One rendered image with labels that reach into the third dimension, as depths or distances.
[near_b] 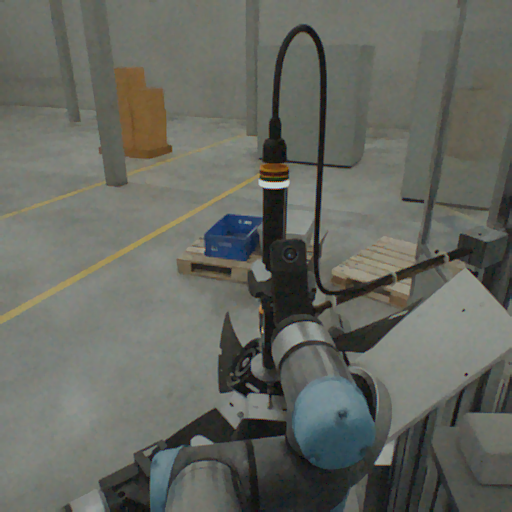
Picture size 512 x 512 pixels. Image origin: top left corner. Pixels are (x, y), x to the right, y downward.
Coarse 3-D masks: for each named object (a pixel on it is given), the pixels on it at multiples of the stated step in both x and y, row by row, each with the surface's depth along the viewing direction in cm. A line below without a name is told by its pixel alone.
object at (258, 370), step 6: (252, 360) 79; (258, 360) 79; (252, 366) 77; (258, 366) 77; (252, 372) 77; (258, 372) 76; (264, 372) 76; (270, 372) 76; (276, 372) 76; (264, 378) 75; (270, 378) 75; (276, 378) 75
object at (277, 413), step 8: (248, 400) 83; (256, 400) 83; (264, 400) 84; (272, 400) 84; (280, 400) 84; (248, 408) 82; (256, 408) 82; (264, 408) 82; (272, 408) 82; (280, 408) 82; (248, 416) 80; (256, 416) 80; (264, 416) 81; (272, 416) 81; (280, 416) 81
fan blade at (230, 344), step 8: (224, 320) 123; (224, 328) 121; (232, 328) 112; (224, 336) 119; (232, 336) 111; (224, 344) 118; (232, 344) 110; (240, 344) 104; (224, 352) 117; (232, 352) 110; (224, 360) 118; (232, 360) 111; (224, 368) 118; (224, 376) 118; (224, 384) 118; (224, 392) 119
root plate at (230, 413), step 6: (234, 396) 93; (240, 396) 92; (228, 402) 93; (234, 402) 93; (240, 402) 92; (246, 402) 92; (222, 408) 93; (228, 408) 93; (234, 408) 92; (240, 408) 92; (222, 414) 93; (228, 414) 92; (234, 414) 92; (228, 420) 92; (234, 420) 92; (240, 420) 91; (234, 426) 91
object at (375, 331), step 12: (420, 300) 74; (396, 312) 74; (408, 312) 68; (372, 324) 72; (384, 324) 68; (396, 324) 65; (348, 336) 71; (360, 336) 68; (372, 336) 65; (348, 348) 65; (360, 348) 63; (372, 348) 62
